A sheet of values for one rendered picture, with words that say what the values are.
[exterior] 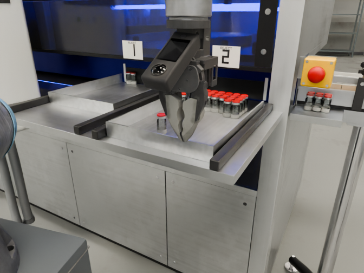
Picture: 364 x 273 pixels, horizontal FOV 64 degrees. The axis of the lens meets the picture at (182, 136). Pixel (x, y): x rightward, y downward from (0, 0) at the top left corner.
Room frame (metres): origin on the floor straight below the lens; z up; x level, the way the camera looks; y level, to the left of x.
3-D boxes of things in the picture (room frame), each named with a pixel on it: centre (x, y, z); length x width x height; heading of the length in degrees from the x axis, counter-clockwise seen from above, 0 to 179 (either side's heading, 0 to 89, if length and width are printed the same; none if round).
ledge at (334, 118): (0.80, -0.39, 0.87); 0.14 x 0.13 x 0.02; 151
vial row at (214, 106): (0.78, -0.08, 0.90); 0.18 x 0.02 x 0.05; 61
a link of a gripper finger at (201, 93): (0.48, -0.02, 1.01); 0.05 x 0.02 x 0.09; 61
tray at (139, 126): (0.69, -0.03, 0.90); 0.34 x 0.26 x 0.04; 150
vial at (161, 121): (0.62, 0.05, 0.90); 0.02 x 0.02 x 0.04
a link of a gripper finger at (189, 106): (0.51, -0.03, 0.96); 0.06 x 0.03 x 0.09; 151
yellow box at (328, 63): (0.77, -0.36, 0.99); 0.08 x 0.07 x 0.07; 151
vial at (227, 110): (0.74, -0.12, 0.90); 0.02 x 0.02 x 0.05
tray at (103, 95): (0.95, 0.21, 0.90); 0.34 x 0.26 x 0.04; 151
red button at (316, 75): (0.73, -0.34, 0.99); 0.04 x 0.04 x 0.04; 61
